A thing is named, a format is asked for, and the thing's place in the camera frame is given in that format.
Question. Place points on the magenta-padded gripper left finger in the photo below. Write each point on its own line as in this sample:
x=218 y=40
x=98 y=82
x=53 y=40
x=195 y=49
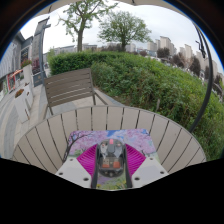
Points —
x=85 y=160

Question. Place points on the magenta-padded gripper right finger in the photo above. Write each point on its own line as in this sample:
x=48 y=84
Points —
x=136 y=160

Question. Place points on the transparent computer mouse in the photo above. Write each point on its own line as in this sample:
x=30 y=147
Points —
x=111 y=160

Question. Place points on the flower landscape print mouse pad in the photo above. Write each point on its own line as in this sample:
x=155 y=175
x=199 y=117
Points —
x=83 y=140

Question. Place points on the brown slatted outdoor chair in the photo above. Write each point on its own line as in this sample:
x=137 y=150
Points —
x=68 y=86

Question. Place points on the green trimmed hedge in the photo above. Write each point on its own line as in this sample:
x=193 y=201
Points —
x=140 y=80

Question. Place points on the low white flower planter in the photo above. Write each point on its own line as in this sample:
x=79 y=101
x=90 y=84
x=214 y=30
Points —
x=21 y=106

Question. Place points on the tall white flower planter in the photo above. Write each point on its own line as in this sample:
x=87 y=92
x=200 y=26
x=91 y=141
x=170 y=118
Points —
x=27 y=73

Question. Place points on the black curved parasol pole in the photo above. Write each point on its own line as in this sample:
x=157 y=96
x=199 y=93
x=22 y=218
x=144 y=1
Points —
x=210 y=83

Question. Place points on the slender-trunk tree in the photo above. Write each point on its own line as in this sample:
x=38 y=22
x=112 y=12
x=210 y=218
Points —
x=80 y=40

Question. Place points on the distant apartment buildings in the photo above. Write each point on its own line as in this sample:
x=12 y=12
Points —
x=165 y=43

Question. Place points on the grey storefront building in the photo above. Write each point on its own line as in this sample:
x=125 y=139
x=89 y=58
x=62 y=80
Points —
x=13 y=56

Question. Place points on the grey sign pillar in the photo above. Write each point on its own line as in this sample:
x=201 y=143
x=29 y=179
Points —
x=36 y=43

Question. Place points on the round-crowned tree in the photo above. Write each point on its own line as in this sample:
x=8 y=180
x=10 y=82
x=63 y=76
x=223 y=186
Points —
x=123 y=28

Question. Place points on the beige parasol canopy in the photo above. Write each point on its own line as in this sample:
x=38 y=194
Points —
x=156 y=4

